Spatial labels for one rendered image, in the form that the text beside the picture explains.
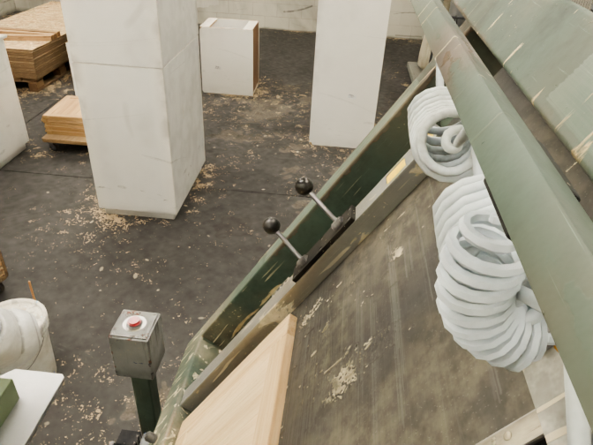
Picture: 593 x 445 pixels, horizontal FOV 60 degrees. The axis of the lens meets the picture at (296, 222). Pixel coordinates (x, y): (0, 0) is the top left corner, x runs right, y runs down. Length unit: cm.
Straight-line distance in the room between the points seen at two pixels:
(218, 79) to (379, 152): 498
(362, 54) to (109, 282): 275
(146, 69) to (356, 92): 205
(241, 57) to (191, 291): 341
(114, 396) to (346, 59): 322
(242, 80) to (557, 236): 589
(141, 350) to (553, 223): 150
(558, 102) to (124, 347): 135
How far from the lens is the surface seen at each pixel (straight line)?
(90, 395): 272
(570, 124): 52
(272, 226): 108
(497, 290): 25
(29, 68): 643
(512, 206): 19
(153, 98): 338
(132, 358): 165
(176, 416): 143
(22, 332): 154
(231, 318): 152
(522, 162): 21
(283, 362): 99
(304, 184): 102
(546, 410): 36
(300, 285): 108
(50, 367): 278
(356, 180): 121
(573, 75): 58
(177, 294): 314
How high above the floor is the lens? 204
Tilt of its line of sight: 33 degrees down
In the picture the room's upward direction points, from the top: 3 degrees clockwise
